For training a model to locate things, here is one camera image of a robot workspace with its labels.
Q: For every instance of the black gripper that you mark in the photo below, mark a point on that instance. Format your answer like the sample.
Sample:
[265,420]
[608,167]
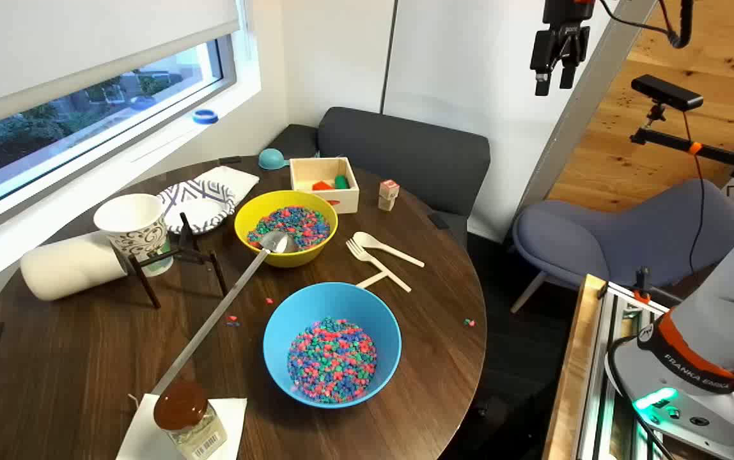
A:
[565,38]

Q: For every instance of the red number wooden block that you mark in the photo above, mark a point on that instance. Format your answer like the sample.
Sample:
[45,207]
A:
[389,188]

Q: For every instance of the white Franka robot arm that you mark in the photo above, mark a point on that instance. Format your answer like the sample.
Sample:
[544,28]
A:
[728,306]

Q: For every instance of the dark grey sofa section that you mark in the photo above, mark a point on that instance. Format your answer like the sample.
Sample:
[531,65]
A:
[407,156]

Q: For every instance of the blue grey lounge chair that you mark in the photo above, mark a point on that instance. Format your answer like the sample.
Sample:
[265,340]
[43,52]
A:
[631,239]

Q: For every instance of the green block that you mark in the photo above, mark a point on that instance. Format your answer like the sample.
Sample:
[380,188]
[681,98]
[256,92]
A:
[341,181]

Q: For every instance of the white plastic fork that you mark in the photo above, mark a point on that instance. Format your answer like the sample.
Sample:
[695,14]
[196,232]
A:
[380,269]

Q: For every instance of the light wooden open box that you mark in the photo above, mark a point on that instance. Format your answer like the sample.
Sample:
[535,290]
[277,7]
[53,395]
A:
[327,199]

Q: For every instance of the white plastic knife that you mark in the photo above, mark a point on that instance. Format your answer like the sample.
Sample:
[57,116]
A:
[372,280]

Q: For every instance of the colourful beads in yellow bowl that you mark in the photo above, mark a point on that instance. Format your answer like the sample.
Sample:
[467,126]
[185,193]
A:
[302,226]

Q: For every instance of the teal round object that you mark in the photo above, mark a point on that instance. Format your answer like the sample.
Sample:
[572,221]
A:
[273,158]

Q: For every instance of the wooden board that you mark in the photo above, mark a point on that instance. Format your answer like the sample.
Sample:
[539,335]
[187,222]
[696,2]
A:
[575,373]

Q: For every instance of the yellow bowl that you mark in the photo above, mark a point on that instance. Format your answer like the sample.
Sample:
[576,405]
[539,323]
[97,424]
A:
[291,255]

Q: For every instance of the blue bowl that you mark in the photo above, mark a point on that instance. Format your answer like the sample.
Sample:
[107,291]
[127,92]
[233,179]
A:
[297,306]

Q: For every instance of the blue tape roll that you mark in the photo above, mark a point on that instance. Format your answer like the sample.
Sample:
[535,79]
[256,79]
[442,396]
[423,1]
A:
[205,116]

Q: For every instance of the colourful beads in blue bowl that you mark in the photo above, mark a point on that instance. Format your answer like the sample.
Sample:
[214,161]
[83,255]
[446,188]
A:
[334,358]

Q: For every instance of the patterned white cloth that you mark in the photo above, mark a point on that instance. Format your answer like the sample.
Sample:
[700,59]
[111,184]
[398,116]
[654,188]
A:
[214,193]

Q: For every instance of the patterned paper cup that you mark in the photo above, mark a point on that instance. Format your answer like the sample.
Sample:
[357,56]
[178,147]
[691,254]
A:
[134,226]

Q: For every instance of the black metal stand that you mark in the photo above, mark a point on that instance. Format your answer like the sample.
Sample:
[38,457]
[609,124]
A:
[146,285]

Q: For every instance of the white paper sheet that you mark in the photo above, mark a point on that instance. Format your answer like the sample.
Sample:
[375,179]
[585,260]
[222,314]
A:
[228,423]

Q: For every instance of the jar with brown lid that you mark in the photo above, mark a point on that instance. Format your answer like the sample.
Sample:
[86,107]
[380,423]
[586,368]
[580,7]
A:
[182,407]

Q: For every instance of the white roller blind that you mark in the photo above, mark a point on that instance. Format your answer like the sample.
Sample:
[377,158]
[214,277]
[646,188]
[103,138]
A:
[61,47]

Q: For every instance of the white paper towel roll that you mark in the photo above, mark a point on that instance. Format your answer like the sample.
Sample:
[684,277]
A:
[68,266]

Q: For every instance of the black stereo camera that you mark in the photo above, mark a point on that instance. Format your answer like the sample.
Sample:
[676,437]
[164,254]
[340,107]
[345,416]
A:
[666,91]

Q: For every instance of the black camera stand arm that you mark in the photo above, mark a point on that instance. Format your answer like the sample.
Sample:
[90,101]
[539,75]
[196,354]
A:
[681,144]

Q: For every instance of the aluminium frame rail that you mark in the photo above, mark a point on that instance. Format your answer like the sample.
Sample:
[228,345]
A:
[618,340]

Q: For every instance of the white window frame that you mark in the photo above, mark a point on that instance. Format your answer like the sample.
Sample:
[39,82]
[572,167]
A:
[240,98]

